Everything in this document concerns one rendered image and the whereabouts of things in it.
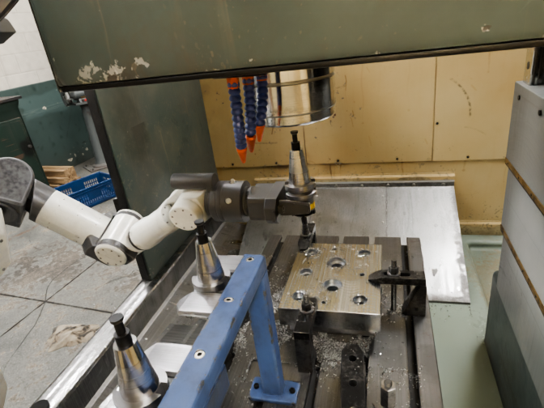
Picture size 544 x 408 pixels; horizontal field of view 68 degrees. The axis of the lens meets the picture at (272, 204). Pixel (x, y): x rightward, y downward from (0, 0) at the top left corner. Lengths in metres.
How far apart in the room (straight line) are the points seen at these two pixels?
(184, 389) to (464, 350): 1.05
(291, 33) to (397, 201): 1.47
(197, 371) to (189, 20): 0.39
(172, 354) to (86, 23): 0.40
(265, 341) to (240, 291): 0.19
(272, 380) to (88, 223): 0.56
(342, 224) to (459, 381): 0.76
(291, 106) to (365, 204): 1.18
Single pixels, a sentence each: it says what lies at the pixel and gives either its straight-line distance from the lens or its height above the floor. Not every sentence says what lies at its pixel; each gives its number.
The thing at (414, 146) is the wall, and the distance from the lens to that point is 1.83.
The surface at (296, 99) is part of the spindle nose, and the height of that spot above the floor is 1.47.
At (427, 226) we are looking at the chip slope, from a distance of 1.75.
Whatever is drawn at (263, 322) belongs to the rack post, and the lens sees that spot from 0.77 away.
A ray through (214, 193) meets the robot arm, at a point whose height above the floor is 1.29.
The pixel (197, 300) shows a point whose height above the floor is 1.22.
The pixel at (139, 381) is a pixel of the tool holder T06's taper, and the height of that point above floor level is 1.25.
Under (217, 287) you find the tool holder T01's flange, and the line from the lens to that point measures 0.66.
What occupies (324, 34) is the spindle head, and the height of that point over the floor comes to 1.58.
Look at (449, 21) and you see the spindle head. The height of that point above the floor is 1.57.
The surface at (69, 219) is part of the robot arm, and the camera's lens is 1.07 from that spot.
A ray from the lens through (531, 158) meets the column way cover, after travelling 0.90.
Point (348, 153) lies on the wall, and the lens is 1.84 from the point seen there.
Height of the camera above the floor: 1.60
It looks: 25 degrees down
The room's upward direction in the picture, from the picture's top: 8 degrees counter-clockwise
